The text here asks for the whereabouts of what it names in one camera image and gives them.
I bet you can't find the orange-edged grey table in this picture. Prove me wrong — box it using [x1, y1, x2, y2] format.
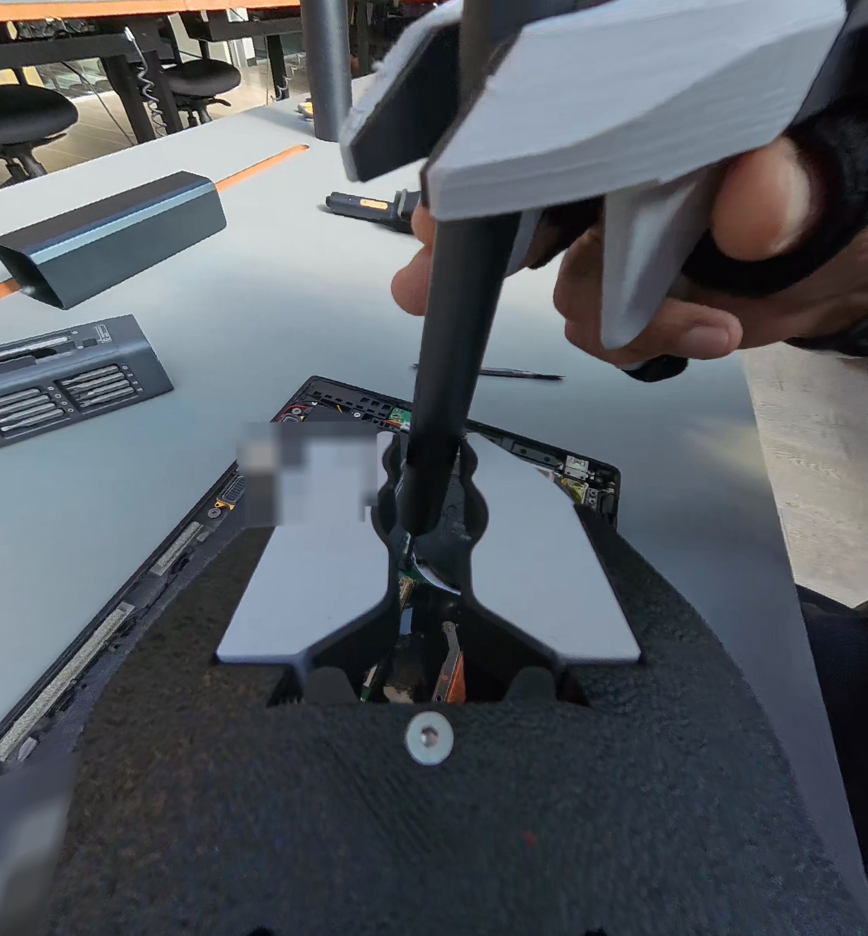
[0, 0, 303, 143]

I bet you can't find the thin black pry tool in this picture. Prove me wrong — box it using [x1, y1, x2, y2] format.
[412, 363, 566, 382]

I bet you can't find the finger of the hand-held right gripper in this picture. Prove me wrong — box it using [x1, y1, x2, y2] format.
[339, 18, 471, 184]
[423, 0, 848, 220]

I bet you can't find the black wristwatch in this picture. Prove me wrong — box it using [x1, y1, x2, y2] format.
[785, 301, 868, 359]

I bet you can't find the black laptop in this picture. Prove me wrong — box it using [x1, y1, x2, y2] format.
[0, 374, 622, 787]

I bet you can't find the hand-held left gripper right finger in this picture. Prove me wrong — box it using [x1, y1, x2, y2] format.
[457, 433, 641, 666]

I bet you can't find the black tool with yellow label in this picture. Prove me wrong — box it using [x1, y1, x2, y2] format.
[324, 189, 424, 235]

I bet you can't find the dark grey screwdriver bit tray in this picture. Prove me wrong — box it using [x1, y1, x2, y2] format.
[0, 314, 175, 458]

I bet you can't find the dark grey metal case sleeve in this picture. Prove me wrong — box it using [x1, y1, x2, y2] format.
[0, 170, 228, 312]

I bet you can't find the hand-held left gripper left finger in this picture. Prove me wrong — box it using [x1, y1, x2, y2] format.
[216, 435, 405, 665]

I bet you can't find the black electric screwdriver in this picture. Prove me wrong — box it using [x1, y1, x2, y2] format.
[393, 0, 544, 560]

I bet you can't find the grey desk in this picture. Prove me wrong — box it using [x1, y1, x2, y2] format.
[0, 73, 868, 936]

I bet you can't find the person's right hand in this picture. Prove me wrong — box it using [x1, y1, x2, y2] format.
[390, 135, 868, 369]

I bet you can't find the dark grey round desk post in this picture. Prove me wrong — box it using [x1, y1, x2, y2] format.
[301, 0, 353, 141]

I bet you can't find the black office chair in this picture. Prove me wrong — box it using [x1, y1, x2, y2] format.
[159, 58, 243, 127]
[0, 84, 80, 184]

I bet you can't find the person's dark clothing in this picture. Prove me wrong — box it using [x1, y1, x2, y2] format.
[799, 581, 868, 936]

